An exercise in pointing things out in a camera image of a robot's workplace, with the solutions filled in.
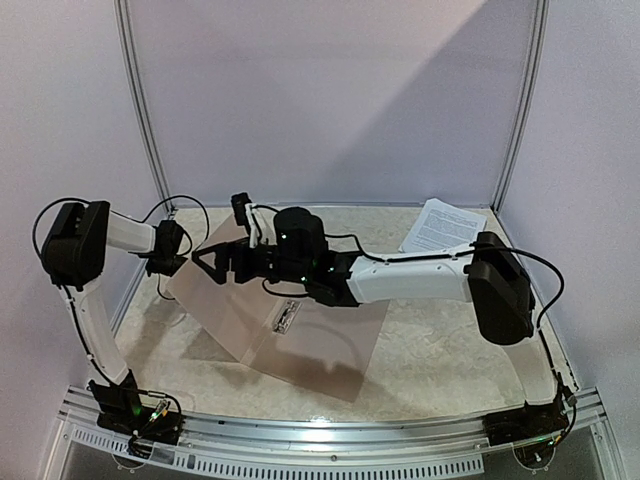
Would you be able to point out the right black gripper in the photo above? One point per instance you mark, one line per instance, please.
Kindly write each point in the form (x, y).
(237, 259)

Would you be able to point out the transparent plastic folder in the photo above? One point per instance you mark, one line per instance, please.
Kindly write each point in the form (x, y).
(319, 348)

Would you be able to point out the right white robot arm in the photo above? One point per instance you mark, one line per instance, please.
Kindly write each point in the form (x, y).
(486, 273)

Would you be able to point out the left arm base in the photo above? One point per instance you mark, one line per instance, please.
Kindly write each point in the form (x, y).
(140, 414)

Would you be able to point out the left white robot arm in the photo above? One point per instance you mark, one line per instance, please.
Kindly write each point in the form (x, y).
(73, 254)

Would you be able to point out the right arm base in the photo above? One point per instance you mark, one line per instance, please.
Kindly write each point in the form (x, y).
(530, 422)

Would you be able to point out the metal folder clip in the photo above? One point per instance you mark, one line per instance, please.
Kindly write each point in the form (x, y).
(285, 316)

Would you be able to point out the paper stack at back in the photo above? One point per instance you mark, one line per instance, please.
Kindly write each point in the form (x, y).
(441, 226)

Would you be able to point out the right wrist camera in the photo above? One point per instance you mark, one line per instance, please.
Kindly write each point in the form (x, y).
(247, 215)

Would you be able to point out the aluminium front rail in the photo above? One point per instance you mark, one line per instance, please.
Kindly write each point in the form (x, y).
(218, 447)

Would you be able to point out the right aluminium frame post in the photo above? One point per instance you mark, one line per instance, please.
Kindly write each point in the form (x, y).
(525, 99)

